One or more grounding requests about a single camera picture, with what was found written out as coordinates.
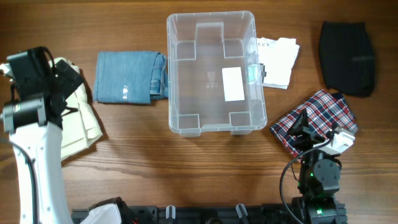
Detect plaid folded shirt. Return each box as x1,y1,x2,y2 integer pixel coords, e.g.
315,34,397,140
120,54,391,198
270,90,359,157

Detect black folded garment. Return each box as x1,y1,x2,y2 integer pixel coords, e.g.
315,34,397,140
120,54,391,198
318,21,376,97

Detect blue denim jeans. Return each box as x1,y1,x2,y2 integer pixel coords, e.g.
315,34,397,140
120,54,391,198
93,51,169,105

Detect white folded t-shirt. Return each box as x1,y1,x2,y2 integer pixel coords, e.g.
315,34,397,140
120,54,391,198
257,37,300,90

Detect cream cloth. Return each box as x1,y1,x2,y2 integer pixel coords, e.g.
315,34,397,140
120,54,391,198
1,58,102,167

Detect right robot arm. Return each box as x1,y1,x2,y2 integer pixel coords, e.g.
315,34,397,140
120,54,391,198
287,110,347,224

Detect clear plastic storage container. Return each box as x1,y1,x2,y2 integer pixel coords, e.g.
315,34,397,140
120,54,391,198
167,11,267,137

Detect white label in container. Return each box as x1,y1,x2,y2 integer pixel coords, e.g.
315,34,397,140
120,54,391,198
222,67,245,101

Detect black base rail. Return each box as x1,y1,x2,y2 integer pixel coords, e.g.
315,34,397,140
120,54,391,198
70,203,346,224

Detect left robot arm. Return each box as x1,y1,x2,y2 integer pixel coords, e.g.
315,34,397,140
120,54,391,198
1,47,122,223

